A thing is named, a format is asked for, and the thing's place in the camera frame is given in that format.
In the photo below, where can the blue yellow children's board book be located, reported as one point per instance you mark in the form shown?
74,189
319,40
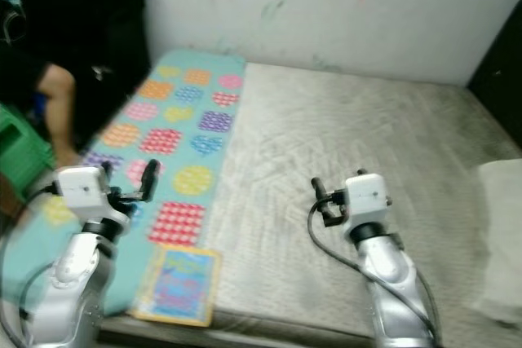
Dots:
179,283

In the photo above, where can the white pillow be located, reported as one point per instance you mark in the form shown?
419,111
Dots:
502,234

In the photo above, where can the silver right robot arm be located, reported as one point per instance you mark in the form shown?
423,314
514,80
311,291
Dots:
387,270

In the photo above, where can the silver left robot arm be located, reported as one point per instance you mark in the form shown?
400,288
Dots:
77,283

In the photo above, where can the teal blanket with dotted shapes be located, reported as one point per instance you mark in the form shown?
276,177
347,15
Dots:
171,140

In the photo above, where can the white patterned mattress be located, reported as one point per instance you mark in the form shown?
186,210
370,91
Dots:
302,136

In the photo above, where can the green plastic stool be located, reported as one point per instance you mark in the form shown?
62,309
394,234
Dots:
24,152

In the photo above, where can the dark tufted headboard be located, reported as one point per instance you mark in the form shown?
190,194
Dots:
497,79

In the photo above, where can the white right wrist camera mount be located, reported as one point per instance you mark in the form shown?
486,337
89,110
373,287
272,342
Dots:
367,197

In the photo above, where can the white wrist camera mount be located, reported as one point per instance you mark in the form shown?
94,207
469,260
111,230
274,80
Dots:
83,189
367,197

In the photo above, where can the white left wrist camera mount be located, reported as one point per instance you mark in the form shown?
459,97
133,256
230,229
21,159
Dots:
83,189

